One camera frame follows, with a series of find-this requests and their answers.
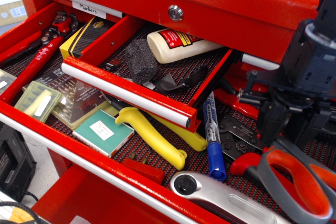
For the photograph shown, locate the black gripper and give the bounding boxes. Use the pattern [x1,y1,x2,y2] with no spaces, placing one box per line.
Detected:
[238,19,335,148]

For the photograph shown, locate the orange grey handled scissors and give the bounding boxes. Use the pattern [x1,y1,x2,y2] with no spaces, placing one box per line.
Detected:
[257,136,335,223]

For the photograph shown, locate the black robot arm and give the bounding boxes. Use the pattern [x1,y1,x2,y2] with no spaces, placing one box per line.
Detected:
[239,0,335,147]

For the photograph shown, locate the small open red drawer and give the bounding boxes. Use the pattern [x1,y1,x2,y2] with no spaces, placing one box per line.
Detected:
[61,16,233,132]

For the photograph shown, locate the silver drawer lock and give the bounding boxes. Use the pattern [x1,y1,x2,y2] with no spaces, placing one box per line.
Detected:
[168,5,184,22]

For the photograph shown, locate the large open red drawer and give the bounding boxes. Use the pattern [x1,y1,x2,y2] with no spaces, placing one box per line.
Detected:
[0,2,336,224]

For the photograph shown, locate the blue whiteboard marker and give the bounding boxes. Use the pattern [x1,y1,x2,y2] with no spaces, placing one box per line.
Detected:
[203,92,226,181]

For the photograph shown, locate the silver utility knife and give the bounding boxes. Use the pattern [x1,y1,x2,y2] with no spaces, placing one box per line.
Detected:
[170,172,290,223]

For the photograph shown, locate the red tool chest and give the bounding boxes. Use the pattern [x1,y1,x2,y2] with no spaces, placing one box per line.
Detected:
[23,0,320,63]

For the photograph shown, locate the black tape scrap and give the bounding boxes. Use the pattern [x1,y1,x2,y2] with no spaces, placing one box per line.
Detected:
[154,65,208,94]

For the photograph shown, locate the small red plug adapter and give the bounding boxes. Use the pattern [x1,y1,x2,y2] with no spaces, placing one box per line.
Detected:
[121,153,165,184]

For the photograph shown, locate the white glue bottle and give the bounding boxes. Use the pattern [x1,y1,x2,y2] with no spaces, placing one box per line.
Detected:
[147,28,223,64]

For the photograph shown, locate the black foam block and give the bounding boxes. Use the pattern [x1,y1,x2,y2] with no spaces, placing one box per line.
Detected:
[124,39,158,85]

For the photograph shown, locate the small red black connector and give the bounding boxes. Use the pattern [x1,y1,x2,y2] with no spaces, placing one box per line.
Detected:
[103,59,121,72]

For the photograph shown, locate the green small box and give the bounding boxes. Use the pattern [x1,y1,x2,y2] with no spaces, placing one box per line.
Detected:
[72,110,134,158]

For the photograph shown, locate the drill bit set case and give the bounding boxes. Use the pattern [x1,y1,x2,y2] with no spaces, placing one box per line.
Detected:
[35,68,118,130]

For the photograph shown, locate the black yellow box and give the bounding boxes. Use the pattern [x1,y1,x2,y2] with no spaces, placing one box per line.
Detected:
[59,17,115,59]

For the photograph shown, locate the small yellowish plastic case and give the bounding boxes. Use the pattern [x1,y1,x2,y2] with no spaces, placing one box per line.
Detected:
[14,81,61,123]

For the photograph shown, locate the black electronic device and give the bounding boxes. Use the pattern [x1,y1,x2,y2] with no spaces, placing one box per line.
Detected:
[1,123,36,202]

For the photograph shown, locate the clear plastic case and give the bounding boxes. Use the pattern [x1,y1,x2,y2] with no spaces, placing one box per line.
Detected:
[0,69,17,94]

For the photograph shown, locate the red handled pliers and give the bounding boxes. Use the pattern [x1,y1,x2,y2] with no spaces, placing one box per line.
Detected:
[214,76,259,120]

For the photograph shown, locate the red handled crimping tool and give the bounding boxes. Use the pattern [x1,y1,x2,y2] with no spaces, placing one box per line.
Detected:
[218,113,336,217]

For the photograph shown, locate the yellow handled pliers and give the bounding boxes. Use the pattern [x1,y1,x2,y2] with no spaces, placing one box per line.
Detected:
[115,106,207,170]

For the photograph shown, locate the red handled wire stripper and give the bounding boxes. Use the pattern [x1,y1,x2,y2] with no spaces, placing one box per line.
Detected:
[1,11,81,104]

